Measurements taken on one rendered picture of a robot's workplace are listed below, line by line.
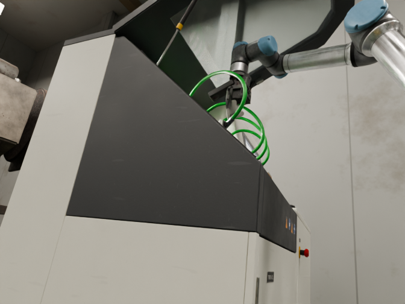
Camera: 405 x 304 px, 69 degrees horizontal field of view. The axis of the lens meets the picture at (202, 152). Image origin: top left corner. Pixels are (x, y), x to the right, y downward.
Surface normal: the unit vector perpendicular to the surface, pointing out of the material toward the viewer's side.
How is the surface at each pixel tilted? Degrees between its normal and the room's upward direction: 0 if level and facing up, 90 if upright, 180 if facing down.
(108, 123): 90
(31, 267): 90
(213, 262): 90
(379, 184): 90
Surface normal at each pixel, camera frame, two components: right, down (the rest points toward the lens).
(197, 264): -0.39, -0.36
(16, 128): 0.78, -0.09
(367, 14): -0.67, -0.44
